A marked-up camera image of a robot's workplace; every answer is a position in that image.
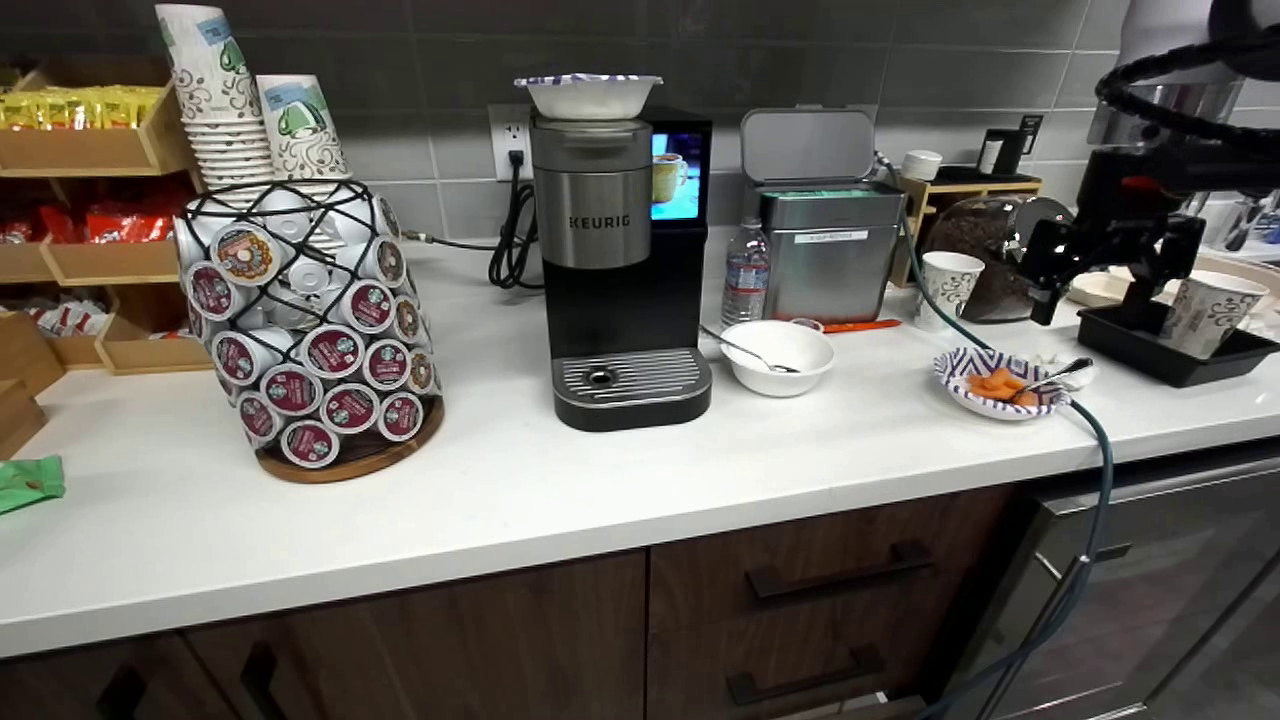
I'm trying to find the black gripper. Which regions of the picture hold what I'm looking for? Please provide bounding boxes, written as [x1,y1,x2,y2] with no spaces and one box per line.
[1024,143,1213,340]

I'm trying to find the white ceramic bowl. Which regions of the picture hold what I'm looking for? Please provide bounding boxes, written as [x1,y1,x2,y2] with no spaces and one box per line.
[715,316,842,405]

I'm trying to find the white wide rim foam bowl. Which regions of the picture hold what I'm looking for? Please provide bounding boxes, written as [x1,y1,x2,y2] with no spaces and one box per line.
[510,69,668,130]

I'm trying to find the black plastic tray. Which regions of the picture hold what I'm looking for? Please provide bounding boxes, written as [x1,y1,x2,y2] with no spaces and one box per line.
[1073,299,1280,393]

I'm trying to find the condiment packets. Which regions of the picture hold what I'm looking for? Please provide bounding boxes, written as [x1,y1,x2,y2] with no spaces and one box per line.
[1162,273,1265,364]

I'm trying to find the dark brown round holder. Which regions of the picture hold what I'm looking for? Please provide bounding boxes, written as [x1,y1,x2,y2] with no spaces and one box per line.
[926,191,1080,329]

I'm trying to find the patterned paper cup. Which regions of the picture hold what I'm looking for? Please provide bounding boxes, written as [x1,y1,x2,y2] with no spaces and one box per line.
[921,250,989,322]

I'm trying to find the small wooden rack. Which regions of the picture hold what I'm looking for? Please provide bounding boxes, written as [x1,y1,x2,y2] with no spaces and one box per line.
[900,107,1048,257]

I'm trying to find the patterned small plate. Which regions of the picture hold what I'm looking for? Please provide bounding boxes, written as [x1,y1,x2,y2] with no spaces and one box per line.
[928,340,1077,430]

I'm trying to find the orange strip packet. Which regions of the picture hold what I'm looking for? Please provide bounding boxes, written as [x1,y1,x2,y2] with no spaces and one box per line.
[797,314,910,340]

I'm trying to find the dark built-in appliance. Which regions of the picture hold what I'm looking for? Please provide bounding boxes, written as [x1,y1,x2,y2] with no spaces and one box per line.
[953,445,1280,720]

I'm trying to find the clear plastic water bottle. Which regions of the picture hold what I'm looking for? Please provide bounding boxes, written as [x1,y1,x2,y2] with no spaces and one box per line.
[719,219,778,329]

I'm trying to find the silver metal spoon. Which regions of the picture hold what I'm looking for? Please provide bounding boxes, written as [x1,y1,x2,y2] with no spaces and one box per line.
[696,322,804,379]

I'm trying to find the black Keurig coffee machine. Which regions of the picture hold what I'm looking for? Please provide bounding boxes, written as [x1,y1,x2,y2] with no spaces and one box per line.
[529,107,719,436]

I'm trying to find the dark brown wooden cabinet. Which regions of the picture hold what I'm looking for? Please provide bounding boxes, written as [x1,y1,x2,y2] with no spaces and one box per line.
[0,483,1024,720]

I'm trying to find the short stack of paper cups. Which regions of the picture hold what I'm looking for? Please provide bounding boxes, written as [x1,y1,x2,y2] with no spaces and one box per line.
[254,69,353,185]

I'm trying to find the tall stack of paper cups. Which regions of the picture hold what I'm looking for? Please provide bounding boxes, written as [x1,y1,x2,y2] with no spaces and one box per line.
[150,0,280,191]

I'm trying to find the wooden shelf organizer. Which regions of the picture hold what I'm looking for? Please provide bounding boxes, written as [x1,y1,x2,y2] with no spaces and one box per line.
[0,69,220,461]

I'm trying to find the red snack packets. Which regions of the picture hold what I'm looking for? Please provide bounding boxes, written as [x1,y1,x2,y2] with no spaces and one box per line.
[0,195,187,252]

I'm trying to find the white and red packets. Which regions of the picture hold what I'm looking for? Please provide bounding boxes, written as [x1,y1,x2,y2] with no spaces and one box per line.
[20,292,127,345]

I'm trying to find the yellow snack packets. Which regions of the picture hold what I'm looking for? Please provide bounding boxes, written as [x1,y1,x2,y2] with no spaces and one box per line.
[0,82,172,136]

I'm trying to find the green packet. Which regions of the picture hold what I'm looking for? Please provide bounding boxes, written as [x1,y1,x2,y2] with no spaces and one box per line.
[0,453,70,519]

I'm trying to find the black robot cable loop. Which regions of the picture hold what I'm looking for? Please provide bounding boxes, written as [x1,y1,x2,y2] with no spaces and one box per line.
[1092,19,1280,170]

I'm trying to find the teal cable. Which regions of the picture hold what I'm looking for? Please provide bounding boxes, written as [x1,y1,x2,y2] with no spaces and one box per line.
[905,260,1120,720]

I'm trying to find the silver appliance handle bar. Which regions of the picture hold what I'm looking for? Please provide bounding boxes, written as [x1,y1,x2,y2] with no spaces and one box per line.
[1035,457,1280,519]

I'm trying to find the dark drawer handle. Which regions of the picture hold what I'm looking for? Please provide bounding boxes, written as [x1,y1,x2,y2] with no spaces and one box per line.
[719,644,893,713]
[739,535,939,612]

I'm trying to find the black power cord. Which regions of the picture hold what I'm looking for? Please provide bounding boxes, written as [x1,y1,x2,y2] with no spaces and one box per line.
[485,148,544,298]

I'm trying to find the white wall power outlet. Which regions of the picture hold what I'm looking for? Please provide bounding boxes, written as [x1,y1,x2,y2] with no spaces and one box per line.
[485,99,541,185]

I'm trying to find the black wire pod carousel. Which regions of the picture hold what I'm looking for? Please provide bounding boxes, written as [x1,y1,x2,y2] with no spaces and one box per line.
[170,178,447,487]

